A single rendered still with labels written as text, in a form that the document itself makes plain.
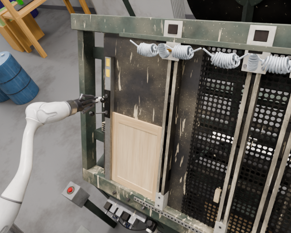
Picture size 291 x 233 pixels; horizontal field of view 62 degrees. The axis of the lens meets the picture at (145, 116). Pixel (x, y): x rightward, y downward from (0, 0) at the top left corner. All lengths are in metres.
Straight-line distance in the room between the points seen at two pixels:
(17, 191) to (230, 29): 1.21
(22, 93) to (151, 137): 3.54
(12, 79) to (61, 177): 2.02
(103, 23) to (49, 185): 2.45
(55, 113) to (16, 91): 3.47
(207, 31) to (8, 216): 1.23
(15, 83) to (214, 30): 3.94
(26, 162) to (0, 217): 0.26
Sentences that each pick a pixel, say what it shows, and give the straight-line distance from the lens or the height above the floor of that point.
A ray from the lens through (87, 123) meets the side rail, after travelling 1.94.
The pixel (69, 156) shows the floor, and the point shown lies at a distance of 3.57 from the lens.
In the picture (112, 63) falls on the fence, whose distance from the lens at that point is 1.65.
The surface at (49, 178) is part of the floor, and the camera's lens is 3.57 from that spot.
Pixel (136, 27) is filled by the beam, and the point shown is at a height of 1.88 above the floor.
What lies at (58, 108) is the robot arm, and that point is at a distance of 1.36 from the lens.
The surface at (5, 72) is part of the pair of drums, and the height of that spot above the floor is 0.68.
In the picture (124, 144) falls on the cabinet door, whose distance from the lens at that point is 1.76.
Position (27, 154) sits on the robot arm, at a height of 1.68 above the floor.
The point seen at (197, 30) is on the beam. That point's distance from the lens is 1.24.
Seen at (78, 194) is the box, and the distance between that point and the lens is 2.08.
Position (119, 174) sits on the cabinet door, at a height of 0.96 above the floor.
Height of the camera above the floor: 2.55
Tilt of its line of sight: 48 degrees down
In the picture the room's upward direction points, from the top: 23 degrees counter-clockwise
